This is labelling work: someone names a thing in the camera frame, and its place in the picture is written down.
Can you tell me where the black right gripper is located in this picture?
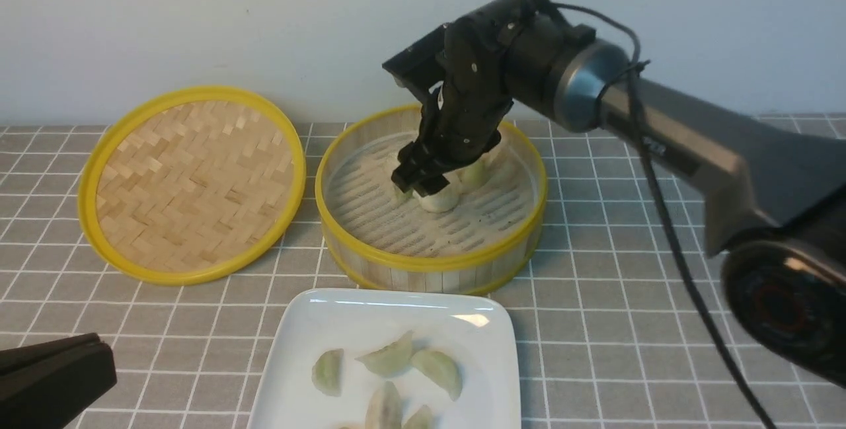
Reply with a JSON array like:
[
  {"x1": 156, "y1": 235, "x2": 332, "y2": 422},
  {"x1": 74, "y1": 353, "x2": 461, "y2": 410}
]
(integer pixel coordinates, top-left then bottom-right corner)
[{"x1": 391, "y1": 16, "x2": 516, "y2": 197}]

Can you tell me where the pale round dumpling basket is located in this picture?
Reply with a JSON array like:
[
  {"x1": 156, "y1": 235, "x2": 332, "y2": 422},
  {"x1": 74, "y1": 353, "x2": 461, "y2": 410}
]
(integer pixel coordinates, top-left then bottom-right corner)
[{"x1": 412, "y1": 173, "x2": 462, "y2": 214}]

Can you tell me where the green dumpling basket front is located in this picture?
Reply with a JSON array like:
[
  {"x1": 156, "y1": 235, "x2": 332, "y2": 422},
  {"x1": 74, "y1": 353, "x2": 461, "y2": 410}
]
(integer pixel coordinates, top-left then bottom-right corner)
[{"x1": 401, "y1": 405, "x2": 434, "y2": 429}]

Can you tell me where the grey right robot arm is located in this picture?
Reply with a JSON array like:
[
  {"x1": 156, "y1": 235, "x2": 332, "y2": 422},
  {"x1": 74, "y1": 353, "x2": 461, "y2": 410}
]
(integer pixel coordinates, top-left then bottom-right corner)
[{"x1": 383, "y1": 0, "x2": 845, "y2": 387}]

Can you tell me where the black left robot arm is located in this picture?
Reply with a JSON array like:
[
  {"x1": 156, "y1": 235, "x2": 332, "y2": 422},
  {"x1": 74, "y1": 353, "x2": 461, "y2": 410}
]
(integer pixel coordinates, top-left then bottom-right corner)
[{"x1": 1, "y1": 333, "x2": 117, "y2": 428}]

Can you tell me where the white square plate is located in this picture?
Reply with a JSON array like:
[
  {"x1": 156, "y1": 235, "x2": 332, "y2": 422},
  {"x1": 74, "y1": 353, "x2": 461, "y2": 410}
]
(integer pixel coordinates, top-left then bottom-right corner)
[{"x1": 248, "y1": 288, "x2": 521, "y2": 428}]

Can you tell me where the green dumpling plate centre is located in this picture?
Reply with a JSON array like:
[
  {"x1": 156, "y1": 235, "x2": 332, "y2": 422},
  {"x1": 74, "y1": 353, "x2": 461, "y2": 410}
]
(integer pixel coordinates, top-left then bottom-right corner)
[{"x1": 356, "y1": 331, "x2": 414, "y2": 378}]

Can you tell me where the green dumpling plate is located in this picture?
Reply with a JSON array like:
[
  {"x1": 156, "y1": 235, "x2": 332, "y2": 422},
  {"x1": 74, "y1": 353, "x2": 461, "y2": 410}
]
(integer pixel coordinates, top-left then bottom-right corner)
[
  {"x1": 356, "y1": 331, "x2": 414, "y2": 378},
  {"x1": 311, "y1": 348, "x2": 344, "y2": 398},
  {"x1": 410, "y1": 348, "x2": 463, "y2": 401}
]

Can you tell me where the green dumpling plate right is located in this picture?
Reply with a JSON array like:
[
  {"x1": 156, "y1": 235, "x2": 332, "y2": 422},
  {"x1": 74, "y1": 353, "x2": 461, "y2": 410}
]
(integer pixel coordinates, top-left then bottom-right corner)
[{"x1": 410, "y1": 348, "x2": 463, "y2": 401}]

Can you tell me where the green dumpling plate left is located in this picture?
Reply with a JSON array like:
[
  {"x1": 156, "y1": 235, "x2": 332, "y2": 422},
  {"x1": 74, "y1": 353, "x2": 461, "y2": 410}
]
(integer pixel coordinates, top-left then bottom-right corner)
[{"x1": 311, "y1": 348, "x2": 344, "y2": 398}]

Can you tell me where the small green dumpling basket centre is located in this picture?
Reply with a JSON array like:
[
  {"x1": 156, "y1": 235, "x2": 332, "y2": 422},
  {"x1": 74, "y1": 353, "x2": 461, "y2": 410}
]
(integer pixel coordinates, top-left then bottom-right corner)
[{"x1": 393, "y1": 186, "x2": 413, "y2": 205}]

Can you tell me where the yellow-rimmed bamboo steamer basket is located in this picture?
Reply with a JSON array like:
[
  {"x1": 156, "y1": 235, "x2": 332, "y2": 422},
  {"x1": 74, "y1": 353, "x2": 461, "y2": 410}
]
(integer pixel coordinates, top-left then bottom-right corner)
[{"x1": 315, "y1": 106, "x2": 548, "y2": 295}]

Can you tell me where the woven bamboo steamer lid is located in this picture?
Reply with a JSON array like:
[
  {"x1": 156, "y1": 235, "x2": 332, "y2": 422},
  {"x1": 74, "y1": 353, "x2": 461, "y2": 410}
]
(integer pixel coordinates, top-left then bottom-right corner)
[{"x1": 77, "y1": 86, "x2": 307, "y2": 286}]

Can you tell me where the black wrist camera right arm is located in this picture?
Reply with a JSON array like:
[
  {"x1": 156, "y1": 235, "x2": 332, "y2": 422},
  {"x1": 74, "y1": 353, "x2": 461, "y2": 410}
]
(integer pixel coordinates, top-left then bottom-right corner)
[{"x1": 383, "y1": 22, "x2": 450, "y2": 104}]

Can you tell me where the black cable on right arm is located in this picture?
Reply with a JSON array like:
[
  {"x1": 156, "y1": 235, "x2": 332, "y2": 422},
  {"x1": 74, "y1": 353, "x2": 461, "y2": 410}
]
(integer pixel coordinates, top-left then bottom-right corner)
[{"x1": 497, "y1": 0, "x2": 781, "y2": 429}]

